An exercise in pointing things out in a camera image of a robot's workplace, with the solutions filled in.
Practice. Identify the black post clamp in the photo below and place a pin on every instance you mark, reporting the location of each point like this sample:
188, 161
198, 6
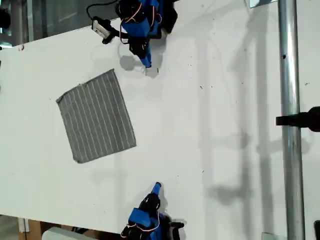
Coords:
300, 120

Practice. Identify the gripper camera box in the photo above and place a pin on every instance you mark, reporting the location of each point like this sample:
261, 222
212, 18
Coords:
177, 224
102, 27

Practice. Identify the white box under table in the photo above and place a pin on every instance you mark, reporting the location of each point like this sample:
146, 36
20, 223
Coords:
58, 235

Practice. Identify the round black background object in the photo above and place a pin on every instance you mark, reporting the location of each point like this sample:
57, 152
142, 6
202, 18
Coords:
4, 18

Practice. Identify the steel post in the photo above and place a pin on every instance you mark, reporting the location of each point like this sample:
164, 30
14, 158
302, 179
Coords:
290, 125

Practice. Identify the wooden table leg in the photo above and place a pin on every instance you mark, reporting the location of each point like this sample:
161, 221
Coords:
33, 228

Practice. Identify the black object at table edge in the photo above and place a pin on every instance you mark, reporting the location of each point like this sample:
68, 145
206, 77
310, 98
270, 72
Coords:
317, 230

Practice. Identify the grey striped towel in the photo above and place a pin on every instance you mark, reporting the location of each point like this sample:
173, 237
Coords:
96, 115

